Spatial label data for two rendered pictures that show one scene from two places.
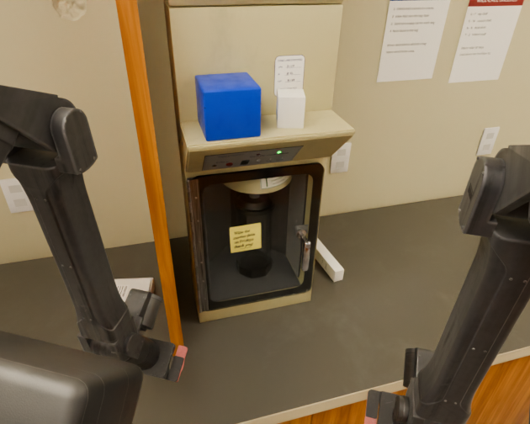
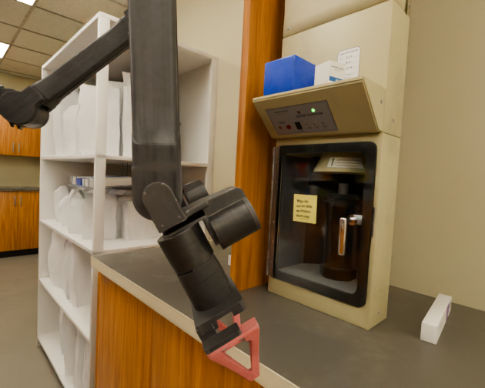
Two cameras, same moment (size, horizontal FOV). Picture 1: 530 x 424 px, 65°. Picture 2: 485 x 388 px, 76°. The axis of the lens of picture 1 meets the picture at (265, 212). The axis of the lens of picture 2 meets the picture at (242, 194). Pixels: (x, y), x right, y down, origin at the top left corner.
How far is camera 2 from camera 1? 0.86 m
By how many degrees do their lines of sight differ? 66
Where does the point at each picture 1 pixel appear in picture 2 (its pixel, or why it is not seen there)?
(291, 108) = (322, 71)
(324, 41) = (376, 31)
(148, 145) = (242, 104)
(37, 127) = not seen: hidden behind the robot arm
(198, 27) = (295, 45)
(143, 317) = (188, 191)
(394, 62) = not seen: outside the picture
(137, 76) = (244, 64)
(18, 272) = not seen: hidden behind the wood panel
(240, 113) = (281, 75)
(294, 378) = (265, 339)
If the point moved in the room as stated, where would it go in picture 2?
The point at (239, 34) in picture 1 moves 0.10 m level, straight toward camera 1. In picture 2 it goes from (316, 43) to (287, 32)
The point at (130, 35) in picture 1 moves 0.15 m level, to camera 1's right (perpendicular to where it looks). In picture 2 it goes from (245, 42) to (272, 21)
